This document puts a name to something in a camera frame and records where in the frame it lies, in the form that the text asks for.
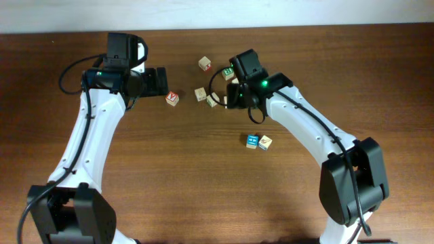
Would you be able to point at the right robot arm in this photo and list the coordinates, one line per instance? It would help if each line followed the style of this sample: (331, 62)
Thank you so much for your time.
(353, 180)

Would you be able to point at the wooden block blue side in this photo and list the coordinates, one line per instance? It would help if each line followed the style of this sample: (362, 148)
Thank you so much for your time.
(264, 142)

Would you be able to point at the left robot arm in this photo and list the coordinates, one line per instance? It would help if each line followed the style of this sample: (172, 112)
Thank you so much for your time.
(70, 208)

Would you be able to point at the blue top block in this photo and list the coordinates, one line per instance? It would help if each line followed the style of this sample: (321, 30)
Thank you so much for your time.
(252, 141)

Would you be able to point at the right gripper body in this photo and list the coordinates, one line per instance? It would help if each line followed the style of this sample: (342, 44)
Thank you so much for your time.
(237, 101)

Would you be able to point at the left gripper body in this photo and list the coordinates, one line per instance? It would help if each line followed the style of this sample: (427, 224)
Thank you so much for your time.
(148, 84)

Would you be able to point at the wooden block green side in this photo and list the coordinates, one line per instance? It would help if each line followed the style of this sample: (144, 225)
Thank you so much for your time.
(212, 99)

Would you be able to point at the red letter A block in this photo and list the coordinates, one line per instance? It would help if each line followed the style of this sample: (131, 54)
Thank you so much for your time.
(172, 98)

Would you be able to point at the wooden letter J block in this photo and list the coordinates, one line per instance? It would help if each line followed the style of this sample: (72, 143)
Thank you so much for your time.
(200, 94)

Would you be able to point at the top plain wooden block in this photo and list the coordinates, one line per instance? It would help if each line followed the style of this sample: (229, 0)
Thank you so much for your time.
(205, 63)

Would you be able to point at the green letter R block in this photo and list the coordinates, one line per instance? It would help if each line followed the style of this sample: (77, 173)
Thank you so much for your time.
(228, 73)

